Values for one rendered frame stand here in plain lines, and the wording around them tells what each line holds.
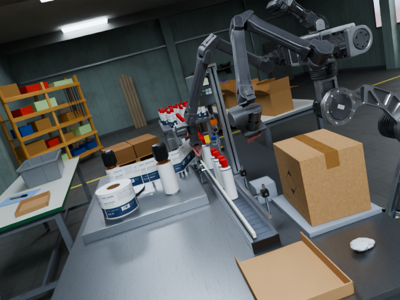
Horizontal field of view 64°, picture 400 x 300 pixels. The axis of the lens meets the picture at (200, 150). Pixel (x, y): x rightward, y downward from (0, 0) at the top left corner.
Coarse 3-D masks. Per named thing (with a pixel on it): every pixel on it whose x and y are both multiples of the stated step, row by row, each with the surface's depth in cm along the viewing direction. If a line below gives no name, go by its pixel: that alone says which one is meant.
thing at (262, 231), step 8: (240, 200) 152; (232, 208) 146; (240, 208) 144; (248, 208) 142; (248, 216) 135; (256, 216) 133; (256, 224) 127; (264, 224) 126; (248, 232) 123; (256, 232) 122; (264, 232) 120; (272, 232) 119; (256, 240) 117
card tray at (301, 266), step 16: (304, 240) 114; (272, 256) 113; (288, 256) 111; (304, 256) 109; (320, 256) 104; (240, 272) 110; (256, 272) 107; (272, 272) 105; (288, 272) 103; (304, 272) 101; (320, 272) 99; (336, 272) 96; (256, 288) 100; (272, 288) 98; (288, 288) 97; (304, 288) 95; (320, 288) 93; (336, 288) 87; (352, 288) 88
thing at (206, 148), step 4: (204, 140) 200; (204, 144) 201; (208, 144) 202; (204, 148) 201; (208, 148) 201; (204, 152) 202; (208, 152) 202; (204, 156) 204; (208, 156) 202; (208, 160) 203; (208, 164) 204; (208, 168) 205; (212, 168) 204
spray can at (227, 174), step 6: (222, 162) 150; (222, 168) 150; (228, 168) 150; (222, 174) 151; (228, 174) 150; (228, 180) 151; (234, 180) 153; (228, 186) 152; (234, 186) 152; (228, 192) 153; (234, 192) 153; (234, 198) 153
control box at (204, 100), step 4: (192, 76) 190; (208, 76) 185; (188, 80) 191; (192, 80) 190; (188, 84) 192; (188, 88) 193; (204, 88) 189; (212, 88) 187; (212, 92) 188; (200, 96) 192; (204, 96) 191; (208, 96) 190; (212, 96) 189; (200, 100) 193; (204, 100) 192; (208, 100) 190; (212, 100) 189; (200, 104) 194; (204, 104) 192; (208, 104) 191; (212, 104) 191
